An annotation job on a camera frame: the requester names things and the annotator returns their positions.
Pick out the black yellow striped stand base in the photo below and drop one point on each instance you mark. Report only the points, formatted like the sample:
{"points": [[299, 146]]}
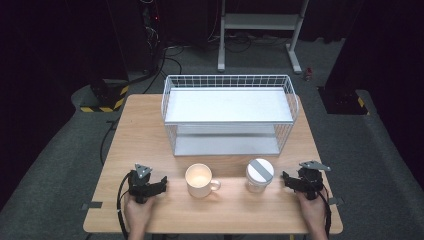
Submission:
{"points": [[345, 101], [110, 96]]}

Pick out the small red object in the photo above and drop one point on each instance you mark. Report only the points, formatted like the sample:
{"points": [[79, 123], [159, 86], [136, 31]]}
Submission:
{"points": [[308, 74]]}

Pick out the white metal stand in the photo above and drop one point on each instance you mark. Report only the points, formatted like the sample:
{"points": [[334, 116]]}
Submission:
{"points": [[260, 21]]}

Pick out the person's left hand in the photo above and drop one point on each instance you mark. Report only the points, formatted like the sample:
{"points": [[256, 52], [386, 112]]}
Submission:
{"points": [[138, 211]]}

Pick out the grey tape piece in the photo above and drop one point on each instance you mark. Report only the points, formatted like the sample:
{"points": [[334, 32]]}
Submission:
{"points": [[335, 201], [92, 205]]}

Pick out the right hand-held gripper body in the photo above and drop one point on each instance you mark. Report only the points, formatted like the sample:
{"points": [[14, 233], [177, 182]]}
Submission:
{"points": [[311, 181]]}

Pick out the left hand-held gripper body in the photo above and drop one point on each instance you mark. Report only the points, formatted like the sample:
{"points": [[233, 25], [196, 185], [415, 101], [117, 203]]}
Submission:
{"points": [[141, 185]]}

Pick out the white cup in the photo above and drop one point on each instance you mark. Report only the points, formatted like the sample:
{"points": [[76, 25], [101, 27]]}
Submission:
{"points": [[199, 181]]}

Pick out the person's right hand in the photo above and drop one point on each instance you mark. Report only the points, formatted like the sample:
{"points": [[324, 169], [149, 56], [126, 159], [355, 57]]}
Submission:
{"points": [[311, 211]]}

